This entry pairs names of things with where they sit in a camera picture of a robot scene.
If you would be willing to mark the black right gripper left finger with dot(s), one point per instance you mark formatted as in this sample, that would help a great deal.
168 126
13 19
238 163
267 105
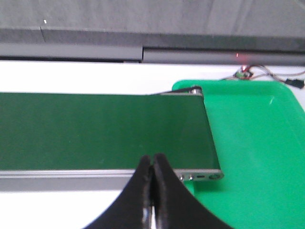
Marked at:
132 208

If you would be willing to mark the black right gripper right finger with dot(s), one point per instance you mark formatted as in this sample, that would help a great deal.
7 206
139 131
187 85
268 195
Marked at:
175 206

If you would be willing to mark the green plastic tray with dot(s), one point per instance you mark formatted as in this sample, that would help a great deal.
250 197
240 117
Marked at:
259 133

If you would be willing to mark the green conveyor belt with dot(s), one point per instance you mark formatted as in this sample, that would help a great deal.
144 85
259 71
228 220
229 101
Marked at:
96 131

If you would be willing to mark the small green circuit board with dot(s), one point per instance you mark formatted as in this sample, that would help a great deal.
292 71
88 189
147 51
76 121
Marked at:
243 73

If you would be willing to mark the grey stone counter slab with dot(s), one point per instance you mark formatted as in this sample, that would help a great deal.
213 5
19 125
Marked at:
183 24

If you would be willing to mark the aluminium conveyor frame rail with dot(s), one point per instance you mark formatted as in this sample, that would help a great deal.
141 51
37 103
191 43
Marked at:
64 180

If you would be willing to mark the grey metal back rail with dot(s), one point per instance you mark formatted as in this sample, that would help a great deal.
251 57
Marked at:
98 53

